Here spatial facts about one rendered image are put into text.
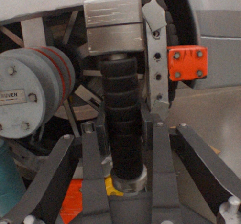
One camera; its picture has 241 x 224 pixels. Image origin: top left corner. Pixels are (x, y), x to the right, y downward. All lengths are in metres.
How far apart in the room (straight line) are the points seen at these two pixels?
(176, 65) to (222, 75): 0.26
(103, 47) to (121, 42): 0.02
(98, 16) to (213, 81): 0.50
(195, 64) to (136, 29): 0.27
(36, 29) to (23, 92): 0.18
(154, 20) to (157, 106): 0.18
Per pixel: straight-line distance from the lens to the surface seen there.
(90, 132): 0.16
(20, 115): 0.30
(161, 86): 0.41
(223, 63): 0.63
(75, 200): 0.57
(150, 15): 0.39
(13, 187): 0.46
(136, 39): 0.17
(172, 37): 0.49
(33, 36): 0.43
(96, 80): 0.66
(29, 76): 0.27
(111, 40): 0.17
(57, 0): 0.21
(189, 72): 0.42
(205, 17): 0.60
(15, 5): 0.23
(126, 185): 0.22
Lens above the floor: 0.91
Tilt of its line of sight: 19 degrees down
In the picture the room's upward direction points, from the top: 6 degrees counter-clockwise
